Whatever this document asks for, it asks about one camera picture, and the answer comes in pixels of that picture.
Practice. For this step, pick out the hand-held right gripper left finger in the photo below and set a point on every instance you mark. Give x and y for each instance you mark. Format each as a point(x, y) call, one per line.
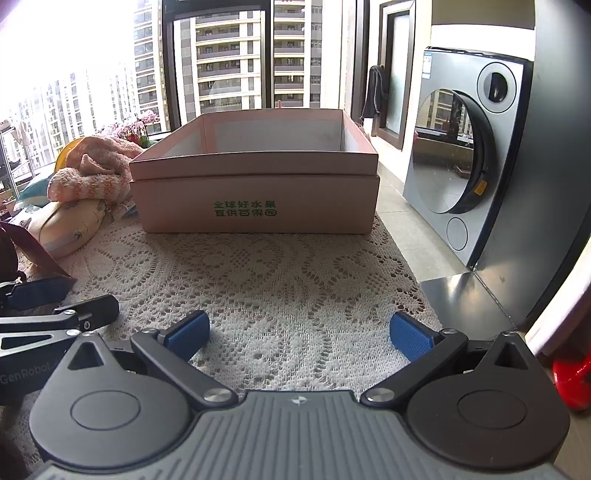
point(187, 334)

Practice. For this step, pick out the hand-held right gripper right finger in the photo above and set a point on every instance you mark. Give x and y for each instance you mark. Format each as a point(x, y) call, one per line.
point(408, 334)

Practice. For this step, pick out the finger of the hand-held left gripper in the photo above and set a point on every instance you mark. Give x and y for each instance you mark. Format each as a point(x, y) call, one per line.
point(94, 311)
point(39, 295)

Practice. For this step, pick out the cream zippered pouch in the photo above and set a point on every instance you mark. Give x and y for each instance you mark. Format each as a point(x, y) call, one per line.
point(64, 228)

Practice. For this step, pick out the pink striped knit cloth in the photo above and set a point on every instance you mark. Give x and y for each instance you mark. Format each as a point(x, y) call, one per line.
point(97, 170)

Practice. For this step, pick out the pink cardboard box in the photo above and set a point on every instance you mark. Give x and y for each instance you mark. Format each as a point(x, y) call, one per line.
point(258, 198)

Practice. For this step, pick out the dark maroon cloth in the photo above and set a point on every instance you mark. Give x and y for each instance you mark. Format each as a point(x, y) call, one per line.
point(32, 254)

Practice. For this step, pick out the white lace tablecloth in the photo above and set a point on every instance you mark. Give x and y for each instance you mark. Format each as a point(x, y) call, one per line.
point(277, 286)

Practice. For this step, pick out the yellow plastic bowl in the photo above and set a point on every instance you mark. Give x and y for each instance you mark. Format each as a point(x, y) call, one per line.
point(64, 154)

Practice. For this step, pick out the red plastic object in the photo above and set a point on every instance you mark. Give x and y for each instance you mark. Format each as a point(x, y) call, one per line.
point(572, 378)

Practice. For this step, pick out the metal shelf rack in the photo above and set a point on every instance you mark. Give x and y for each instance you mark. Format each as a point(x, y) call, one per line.
point(17, 127)

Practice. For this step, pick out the grey washing machine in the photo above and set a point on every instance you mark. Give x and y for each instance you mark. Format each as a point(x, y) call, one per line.
point(461, 152)

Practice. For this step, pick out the pink orchid plant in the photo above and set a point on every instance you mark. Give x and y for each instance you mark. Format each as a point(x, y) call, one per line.
point(134, 124)

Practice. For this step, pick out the dark cabinet panel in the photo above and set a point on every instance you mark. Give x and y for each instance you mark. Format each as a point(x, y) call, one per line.
point(554, 184)

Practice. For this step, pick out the dark hanging cloth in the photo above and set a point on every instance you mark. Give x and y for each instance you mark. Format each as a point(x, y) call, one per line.
point(374, 92)

